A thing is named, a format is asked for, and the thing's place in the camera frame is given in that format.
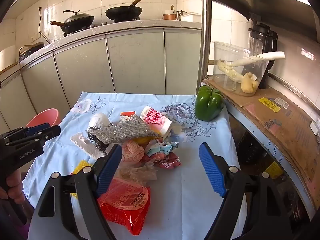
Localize white plastic comb strip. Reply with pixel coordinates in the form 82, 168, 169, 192
70, 132, 107, 158

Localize pale yellow potato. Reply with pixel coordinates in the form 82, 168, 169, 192
240, 72, 259, 94

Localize black blender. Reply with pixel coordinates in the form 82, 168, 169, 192
246, 23, 278, 89

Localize person's left hand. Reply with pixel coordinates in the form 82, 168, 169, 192
0, 171, 26, 202

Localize orange printed plastic bag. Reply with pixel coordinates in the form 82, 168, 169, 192
121, 140, 145, 165

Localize light blue floral tablecloth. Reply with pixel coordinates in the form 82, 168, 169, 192
22, 91, 248, 240

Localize red wrapper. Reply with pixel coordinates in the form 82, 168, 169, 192
142, 152, 182, 168

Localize black wok with lid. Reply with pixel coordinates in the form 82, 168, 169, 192
49, 10, 95, 33

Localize crumpled colourful paper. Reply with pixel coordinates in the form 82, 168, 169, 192
146, 136, 179, 157

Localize pale corn cob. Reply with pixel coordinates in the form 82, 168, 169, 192
217, 60, 244, 92

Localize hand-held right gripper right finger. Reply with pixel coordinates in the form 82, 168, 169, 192
199, 142, 293, 240

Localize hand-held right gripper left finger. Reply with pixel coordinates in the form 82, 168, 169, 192
30, 144, 123, 240

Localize yellow plastic wrapper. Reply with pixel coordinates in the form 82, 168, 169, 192
70, 160, 94, 199

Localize silver scouring cloth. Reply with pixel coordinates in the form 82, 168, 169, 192
94, 115, 162, 145

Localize black wok, wooden handle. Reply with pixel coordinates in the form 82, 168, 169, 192
105, 0, 150, 22

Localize black induction cooker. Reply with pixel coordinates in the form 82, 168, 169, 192
19, 42, 45, 63

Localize clear plastic container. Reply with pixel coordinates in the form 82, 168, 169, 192
212, 41, 269, 97

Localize gas stove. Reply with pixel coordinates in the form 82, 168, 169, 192
62, 15, 141, 37

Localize red plastic packet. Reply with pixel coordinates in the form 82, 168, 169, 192
97, 177, 152, 236

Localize brown cardboard sheet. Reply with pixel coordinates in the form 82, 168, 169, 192
202, 79, 320, 203

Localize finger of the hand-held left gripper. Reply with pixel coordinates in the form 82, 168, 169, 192
6, 125, 62, 147
0, 122, 51, 140

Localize steel wool scrubber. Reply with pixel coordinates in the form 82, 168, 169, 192
87, 122, 113, 153

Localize black ribbed container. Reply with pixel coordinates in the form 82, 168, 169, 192
237, 132, 265, 165

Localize red white patterned packet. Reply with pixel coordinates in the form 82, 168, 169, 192
139, 105, 173, 135

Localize metal shelf rack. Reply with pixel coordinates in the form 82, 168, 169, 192
199, 0, 320, 220

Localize black power cable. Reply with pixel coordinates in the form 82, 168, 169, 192
37, 6, 49, 43

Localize pink plastic bucket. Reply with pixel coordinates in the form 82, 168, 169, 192
25, 108, 60, 130

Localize white plastic box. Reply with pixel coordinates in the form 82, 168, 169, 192
180, 12, 202, 22

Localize grey kitchen cabinets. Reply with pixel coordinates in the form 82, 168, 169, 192
0, 20, 203, 135

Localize green bell pepper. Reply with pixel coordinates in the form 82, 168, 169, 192
194, 85, 225, 122

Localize white leek stalk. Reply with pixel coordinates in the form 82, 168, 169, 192
230, 51, 286, 68

